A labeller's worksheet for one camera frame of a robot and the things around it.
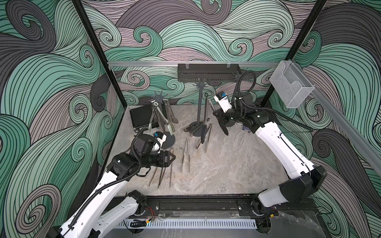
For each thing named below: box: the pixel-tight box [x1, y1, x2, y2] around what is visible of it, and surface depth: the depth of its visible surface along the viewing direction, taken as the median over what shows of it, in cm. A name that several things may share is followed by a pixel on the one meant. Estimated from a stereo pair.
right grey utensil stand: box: [231, 71, 248, 105], surface depth 55 cm
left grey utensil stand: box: [150, 90, 176, 149], surface depth 75 cm
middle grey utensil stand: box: [189, 77, 207, 137], surface depth 92 cm
